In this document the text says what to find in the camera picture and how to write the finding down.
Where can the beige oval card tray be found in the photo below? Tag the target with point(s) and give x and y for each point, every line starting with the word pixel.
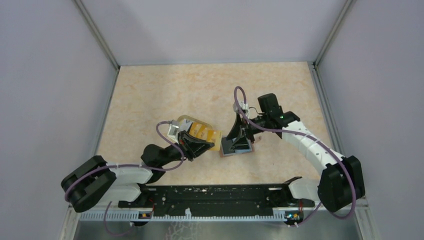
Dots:
pixel 185 122

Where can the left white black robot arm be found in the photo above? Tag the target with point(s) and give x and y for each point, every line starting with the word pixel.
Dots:
pixel 97 182

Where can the left aluminium corner post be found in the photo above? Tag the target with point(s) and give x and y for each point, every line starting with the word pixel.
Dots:
pixel 95 31

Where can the white slotted cable duct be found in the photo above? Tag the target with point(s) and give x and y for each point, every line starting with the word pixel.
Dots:
pixel 135 216

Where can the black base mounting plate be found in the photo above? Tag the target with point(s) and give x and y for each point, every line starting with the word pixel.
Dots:
pixel 202 200

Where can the aluminium frame rail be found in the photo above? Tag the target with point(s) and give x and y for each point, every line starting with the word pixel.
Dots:
pixel 364 202

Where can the black credit card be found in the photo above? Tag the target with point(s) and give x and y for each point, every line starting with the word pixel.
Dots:
pixel 226 147

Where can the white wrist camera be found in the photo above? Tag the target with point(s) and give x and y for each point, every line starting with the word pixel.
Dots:
pixel 241 105
pixel 173 130

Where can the aluminium corner post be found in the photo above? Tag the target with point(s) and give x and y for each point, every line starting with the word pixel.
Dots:
pixel 347 7
pixel 95 31

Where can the right aluminium corner post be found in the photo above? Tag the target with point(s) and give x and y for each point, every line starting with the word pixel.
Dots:
pixel 347 7

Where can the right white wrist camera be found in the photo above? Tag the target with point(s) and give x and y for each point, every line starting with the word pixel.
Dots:
pixel 241 105

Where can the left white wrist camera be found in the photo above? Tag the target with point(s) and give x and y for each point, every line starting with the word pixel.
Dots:
pixel 173 130

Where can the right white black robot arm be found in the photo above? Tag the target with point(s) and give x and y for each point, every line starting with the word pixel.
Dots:
pixel 341 178

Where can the brown leather card holder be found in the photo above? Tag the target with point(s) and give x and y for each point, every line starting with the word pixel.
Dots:
pixel 241 145

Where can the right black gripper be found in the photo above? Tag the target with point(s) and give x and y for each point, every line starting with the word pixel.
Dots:
pixel 238 126

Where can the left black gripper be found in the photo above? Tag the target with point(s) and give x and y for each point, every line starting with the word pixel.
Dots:
pixel 192 146

